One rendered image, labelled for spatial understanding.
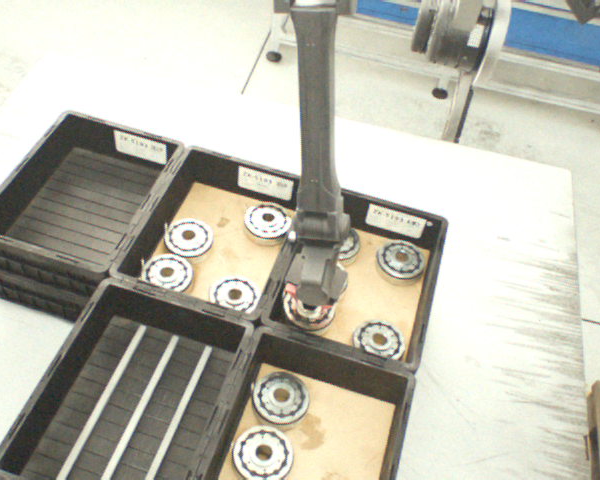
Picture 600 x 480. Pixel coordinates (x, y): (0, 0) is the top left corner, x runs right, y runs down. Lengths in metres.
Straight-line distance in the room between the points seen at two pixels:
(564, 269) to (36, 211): 1.27
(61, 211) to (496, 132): 2.25
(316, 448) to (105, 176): 0.79
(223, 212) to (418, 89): 2.04
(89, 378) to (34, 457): 0.16
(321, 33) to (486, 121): 2.45
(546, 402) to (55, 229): 1.11
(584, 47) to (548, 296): 1.77
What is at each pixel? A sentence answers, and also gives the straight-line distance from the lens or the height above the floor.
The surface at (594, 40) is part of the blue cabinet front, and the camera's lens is 3.31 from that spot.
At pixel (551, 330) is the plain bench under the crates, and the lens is 1.70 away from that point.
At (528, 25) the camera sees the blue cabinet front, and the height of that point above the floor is 0.44.
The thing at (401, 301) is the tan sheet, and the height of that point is 0.83.
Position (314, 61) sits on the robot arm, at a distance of 0.97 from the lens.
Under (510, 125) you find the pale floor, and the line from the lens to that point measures 3.40.
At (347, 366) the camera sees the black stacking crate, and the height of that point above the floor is 0.91.
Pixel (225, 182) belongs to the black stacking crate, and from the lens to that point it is 1.57.
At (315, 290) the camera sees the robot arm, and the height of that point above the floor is 1.09.
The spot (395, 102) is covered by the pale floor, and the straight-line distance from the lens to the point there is 3.32.
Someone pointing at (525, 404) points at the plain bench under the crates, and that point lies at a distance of 1.56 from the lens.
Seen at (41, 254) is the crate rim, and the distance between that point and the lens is 1.36.
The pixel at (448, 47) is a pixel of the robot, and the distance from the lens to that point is 1.59.
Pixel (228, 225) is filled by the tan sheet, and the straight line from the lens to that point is 1.51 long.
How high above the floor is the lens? 1.96
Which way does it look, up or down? 50 degrees down
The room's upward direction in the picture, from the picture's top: 9 degrees clockwise
